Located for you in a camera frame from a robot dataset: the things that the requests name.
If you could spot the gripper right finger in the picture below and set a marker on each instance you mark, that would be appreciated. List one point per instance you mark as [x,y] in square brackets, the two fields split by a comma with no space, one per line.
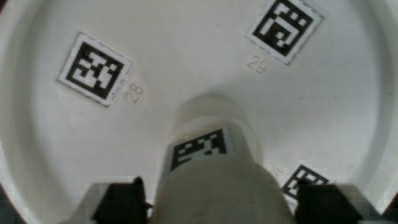
[328,208]

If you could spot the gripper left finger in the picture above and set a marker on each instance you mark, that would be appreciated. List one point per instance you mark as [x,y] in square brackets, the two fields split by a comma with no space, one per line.
[113,204]

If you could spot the white table leg cylinder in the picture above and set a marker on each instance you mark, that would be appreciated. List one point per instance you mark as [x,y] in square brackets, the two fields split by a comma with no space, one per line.
[217,189]

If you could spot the white round table top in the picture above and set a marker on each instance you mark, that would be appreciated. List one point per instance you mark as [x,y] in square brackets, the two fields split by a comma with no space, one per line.
[107,60]

